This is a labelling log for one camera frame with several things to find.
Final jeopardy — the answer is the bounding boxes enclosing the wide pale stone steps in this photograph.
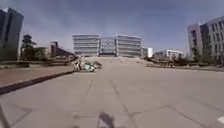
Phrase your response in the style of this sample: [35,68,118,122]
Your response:
[82,56,148,64]

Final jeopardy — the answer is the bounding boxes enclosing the row of parked bicycles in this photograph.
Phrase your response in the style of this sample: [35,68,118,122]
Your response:
[72,59,103,73]

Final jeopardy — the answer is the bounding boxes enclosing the wide twin-block pale building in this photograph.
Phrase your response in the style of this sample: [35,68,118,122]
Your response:
[72,33,143,58]

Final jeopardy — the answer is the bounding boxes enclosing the small white building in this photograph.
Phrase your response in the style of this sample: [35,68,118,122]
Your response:
[141,46,155,59]

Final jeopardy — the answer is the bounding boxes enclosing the grey paved plaza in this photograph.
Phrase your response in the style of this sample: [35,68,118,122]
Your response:
[0,57,224,128]

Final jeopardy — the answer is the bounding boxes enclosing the low brown building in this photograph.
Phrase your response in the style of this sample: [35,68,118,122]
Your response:
[33,41,76,61]

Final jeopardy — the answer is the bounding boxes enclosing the low white building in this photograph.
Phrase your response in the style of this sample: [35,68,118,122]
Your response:
[154,49,185,61]

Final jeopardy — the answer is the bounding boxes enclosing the dark low hedge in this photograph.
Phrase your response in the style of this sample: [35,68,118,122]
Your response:
[144,55,224,72]

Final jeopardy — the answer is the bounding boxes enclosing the dark kerb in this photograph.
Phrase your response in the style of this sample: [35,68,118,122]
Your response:
[0,69,76,96]

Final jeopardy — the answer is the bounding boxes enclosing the dark tree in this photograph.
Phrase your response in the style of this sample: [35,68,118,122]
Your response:
[19,33,38,61]

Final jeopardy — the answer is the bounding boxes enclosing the red brick ground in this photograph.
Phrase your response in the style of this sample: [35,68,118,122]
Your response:
[0,65,75,88]

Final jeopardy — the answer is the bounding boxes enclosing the grey multi-storey building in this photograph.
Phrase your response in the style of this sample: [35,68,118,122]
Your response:
[186,16,224,65]

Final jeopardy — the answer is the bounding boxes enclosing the tall dark building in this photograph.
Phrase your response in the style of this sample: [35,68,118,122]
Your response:
[0,7,25,62]

